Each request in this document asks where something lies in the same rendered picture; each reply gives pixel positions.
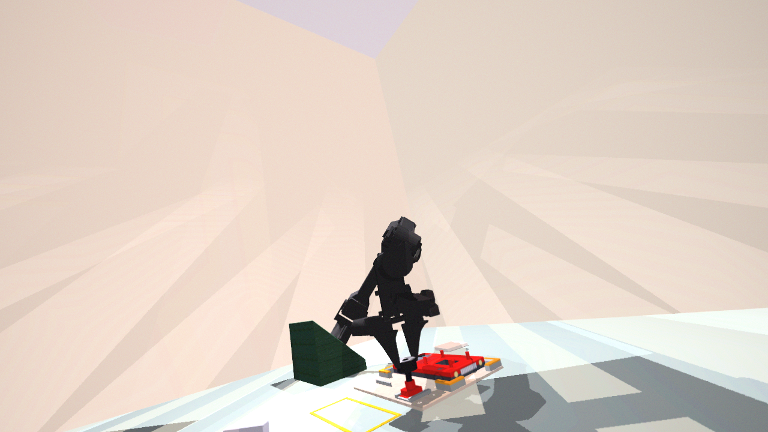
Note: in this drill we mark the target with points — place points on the yellow rectangular outline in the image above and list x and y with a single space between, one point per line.
344 429

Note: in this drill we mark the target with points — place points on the black and grey wheel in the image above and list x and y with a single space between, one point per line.
408 364

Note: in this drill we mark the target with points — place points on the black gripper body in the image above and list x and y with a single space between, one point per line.
383 322

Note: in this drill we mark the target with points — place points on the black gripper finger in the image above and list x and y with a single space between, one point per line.
388 341
412 333

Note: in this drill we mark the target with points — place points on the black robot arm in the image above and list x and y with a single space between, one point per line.
400 249

